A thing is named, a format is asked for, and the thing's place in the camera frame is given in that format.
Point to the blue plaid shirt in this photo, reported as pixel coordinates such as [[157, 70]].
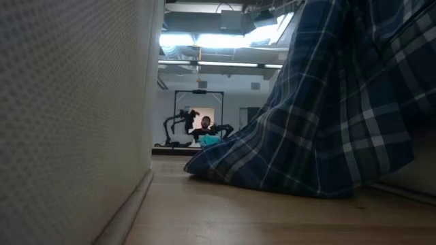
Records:
[[323, 119]]

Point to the black background robot arm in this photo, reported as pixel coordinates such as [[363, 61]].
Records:
[[225, 128], [170, 122]]

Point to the person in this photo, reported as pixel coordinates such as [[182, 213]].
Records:
[[204, 127]]

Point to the teal cloth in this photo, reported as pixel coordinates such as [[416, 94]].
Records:
[[208, 140]]

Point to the background wooden table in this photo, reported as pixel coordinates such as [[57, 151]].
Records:
[[170, 151]]

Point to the ceiling tube light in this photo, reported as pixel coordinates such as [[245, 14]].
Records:
[[225, 64]]

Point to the bright ceiling light panel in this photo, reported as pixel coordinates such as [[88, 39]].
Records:
[[218, 40]]

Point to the grey ceiling box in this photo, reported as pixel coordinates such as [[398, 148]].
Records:
[[231, 19]]

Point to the black background rig frame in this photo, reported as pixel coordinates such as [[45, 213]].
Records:
[[175, 102]]

